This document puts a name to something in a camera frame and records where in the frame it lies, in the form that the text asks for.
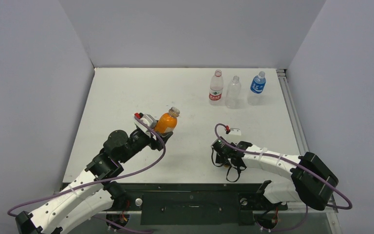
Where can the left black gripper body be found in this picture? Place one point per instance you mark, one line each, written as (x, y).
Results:
(141, 142)

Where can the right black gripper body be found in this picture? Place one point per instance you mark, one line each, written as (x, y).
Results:
(221, 154)

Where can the orange juice bottle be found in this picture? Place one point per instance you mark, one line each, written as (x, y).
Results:
(167, 121)

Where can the blue label water bottle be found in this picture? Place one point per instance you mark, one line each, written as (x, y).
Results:
(256, 88)

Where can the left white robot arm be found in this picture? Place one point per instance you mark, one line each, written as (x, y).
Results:
(94, 190)

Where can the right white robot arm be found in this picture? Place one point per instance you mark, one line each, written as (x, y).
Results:
(309, 180)

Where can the clear empty plastic bottle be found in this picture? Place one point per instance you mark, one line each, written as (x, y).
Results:
(233, 92)

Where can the red label water bottle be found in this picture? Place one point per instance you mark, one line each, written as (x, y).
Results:
(216, 88)

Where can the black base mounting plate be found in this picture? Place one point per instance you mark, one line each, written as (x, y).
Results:
(193, 204)

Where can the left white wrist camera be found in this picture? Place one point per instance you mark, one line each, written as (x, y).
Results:
(144, 122)

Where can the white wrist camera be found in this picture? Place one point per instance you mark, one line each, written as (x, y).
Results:
(144, 122)
(232, 131)

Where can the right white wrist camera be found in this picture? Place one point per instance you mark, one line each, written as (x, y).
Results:
(232, 131)

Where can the aluminium rail frame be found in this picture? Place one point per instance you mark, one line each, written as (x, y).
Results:
(293, 115)

